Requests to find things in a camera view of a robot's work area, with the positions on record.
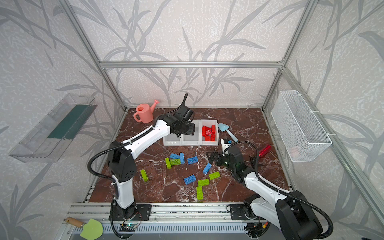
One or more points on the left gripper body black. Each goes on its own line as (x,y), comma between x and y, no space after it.
(186,128)

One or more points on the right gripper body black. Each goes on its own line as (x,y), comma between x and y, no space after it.
(218,159)

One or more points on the blue lego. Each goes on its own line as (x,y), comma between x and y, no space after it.
(174,156)
(190,179)
(207,169)
(182,158)
(192,160)

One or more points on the red lego pair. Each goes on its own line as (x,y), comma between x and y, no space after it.
(213,130)

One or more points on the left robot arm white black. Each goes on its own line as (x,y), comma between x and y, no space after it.
(122,156)

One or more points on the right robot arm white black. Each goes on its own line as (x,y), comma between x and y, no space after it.
(297,218)

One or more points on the green lego right tilted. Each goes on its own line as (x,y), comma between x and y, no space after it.
(214,175)

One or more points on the blue lego upright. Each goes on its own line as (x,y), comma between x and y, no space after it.
(182,158)

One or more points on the red tool right side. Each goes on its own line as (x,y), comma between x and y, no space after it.
(264,151)

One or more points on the light blue toy shovel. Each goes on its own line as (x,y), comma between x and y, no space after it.
(225,128)

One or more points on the green lego lower middle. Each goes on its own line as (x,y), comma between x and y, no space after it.
(204,182)

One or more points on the pink watering can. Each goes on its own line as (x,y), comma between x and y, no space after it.
(144,113)

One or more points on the green lego flat centre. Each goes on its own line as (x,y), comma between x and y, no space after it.
(175,162)

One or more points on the green lego upright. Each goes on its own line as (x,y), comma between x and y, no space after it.
(168,163)
(199,191)

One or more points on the green lego bottom upright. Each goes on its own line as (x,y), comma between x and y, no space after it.
(199,191)

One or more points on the green lego far left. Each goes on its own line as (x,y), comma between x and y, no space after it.
(144,175)

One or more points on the circuit board with led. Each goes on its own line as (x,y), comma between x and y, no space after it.
(128,227)

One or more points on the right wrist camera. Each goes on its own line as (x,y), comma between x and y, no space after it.
(225,143)

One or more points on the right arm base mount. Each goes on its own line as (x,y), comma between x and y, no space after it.
(241,212)

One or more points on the white wire mesh basket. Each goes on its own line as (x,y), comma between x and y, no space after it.
(301,132)

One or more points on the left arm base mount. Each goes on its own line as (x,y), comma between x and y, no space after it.
(135,212)

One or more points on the clear plastic wall shelf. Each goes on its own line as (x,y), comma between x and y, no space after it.
(49,139)

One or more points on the green spatula wooden handle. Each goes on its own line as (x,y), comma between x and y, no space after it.
(92,230)

